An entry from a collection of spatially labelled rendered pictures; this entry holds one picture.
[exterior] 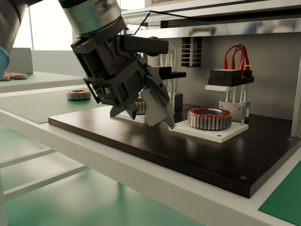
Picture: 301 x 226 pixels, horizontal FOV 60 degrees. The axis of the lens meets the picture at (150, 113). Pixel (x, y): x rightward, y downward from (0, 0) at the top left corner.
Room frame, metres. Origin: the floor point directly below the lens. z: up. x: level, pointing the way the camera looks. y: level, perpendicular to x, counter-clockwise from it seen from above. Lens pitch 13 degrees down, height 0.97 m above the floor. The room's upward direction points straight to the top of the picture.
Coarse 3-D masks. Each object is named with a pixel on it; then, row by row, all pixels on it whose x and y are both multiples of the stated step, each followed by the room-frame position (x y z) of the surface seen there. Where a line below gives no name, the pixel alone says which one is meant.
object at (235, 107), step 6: (222, 102) 0.76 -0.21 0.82; (228, 102) 0.75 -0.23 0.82; (234, 102) 0.75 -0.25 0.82; (240, 102) 0.74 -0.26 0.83; (222, 108) 0.76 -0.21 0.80; (228, 108) 0.75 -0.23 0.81; (234, 108) 0.74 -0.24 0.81; (240, 108) 0.73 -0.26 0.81; (234, 114) 0.74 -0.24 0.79; (240, 114) 0.72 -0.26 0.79; (234, 120) 0.73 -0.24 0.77; (240, 120) 0.72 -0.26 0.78; (246, 120) 0.74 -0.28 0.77
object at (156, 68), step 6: (156, 66) 0.87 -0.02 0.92; (162, 66) 0.87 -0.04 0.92; (168, 66) 0.87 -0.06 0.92; (156, 72) 0.84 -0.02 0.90; (162, 72) 0.84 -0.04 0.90; (168, 72) 0.87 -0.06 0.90; (180, 72) 0.93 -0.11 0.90; (162, 78) 0.84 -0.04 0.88; (168, 78) 0.86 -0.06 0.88; (174, 78) 0.91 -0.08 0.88; (174, 84) 0.91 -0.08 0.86; (174, 90) 0.91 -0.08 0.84
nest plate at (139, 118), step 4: (124, 112) 0.80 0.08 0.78; (116, 116) 0.79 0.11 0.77; (120, 116) 0.78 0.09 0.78; (124, 116) 0.77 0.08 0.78; (128, 116) 0.75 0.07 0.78; (136, 116) 0.75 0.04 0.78; (140, 116) 0.75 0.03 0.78; (144, 116) 0.75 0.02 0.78; (132, 120) 0.74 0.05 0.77; (136, 120) 0.73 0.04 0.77; (140, 120) 0.72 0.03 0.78
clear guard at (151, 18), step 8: (128, 16) 0.70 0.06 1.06; (136, 16) 0.68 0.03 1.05; (144, 16) 0.65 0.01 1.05; (152, 16) 0.73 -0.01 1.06; (160, 16) 0.73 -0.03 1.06; (168, 16) 0.73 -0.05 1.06; (176, 16) 0.74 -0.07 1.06; (184, 16) 0.76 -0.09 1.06; (128, 24) 0.67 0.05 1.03; (136, 24) 0.64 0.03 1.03; (144, 24) 0.94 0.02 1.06; (152, 24) 0.94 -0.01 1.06; (160, 24) 0.94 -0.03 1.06; (168, 24) 0.94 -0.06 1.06; (120, 32) 0.66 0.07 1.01; (128, 32) 0.64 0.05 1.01; (136, 32) 0.62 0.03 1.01
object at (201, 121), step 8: (192, 112) 0.65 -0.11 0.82; (200, 112) 0.68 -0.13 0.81; (208, 112) 0.69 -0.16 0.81; (216, 112) 0.68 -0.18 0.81; (224, 112) 0.65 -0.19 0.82; (192, 120) 0.63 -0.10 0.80; (200, 120) 0.61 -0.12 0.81; (208, 120) 0.60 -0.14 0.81; (216, 120) 0.60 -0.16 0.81; (224, 120) 0.61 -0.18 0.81; (200, 128) 0.62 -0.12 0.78; (208, 128) 0.60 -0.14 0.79; (216, 128) 0.60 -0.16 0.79; (224, 128) 0.61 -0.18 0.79
